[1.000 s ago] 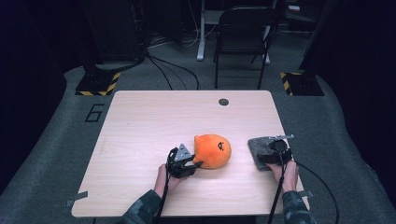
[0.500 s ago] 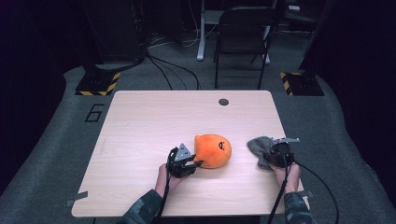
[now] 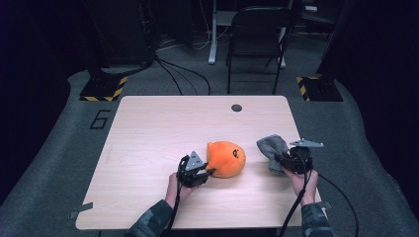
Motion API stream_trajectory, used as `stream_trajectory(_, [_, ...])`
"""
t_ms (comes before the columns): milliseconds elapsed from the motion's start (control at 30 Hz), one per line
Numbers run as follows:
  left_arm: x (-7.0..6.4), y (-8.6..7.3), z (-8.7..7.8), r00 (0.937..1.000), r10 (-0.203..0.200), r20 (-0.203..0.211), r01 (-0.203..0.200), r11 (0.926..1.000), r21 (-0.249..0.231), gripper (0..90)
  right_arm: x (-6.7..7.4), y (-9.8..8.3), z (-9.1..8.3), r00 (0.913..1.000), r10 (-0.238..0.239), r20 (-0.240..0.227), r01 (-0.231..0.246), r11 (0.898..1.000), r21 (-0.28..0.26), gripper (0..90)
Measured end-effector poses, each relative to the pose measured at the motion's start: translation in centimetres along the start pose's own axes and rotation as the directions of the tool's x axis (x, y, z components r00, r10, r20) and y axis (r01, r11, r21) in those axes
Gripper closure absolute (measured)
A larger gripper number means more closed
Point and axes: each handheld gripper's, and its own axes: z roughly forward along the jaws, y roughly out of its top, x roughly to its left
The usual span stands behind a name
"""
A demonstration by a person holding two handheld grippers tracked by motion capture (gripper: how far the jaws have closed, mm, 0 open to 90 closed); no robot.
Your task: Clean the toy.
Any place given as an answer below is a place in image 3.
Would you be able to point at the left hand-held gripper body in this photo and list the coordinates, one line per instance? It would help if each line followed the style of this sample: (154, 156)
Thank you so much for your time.
(189, 176)

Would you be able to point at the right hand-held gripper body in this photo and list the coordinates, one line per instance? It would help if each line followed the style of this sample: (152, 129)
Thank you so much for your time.
(301, 161)

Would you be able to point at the grey towel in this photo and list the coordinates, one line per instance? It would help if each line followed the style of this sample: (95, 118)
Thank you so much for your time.
(270, 146)

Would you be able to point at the orange plush toy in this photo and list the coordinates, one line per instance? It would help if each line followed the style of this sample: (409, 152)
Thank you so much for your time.
(225, 161)

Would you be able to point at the person's left hand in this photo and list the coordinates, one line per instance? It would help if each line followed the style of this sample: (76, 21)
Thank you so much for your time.
(174, 192)

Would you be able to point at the person's right hand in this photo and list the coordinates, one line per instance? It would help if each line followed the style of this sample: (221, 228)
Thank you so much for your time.
(306, 187)

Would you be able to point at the grey tape strip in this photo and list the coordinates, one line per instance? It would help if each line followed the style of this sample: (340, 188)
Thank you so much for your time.
(326, 205)
(84, 207)

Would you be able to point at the black yellow striped stand base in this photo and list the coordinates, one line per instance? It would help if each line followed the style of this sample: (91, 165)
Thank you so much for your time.
(102, 89)
(322, 90)

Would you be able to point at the black folding chair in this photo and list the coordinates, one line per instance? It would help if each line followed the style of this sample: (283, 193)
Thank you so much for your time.
(257, 19)

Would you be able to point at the white desk frame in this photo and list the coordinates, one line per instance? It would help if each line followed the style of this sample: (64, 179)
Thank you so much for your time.
(213, 49)

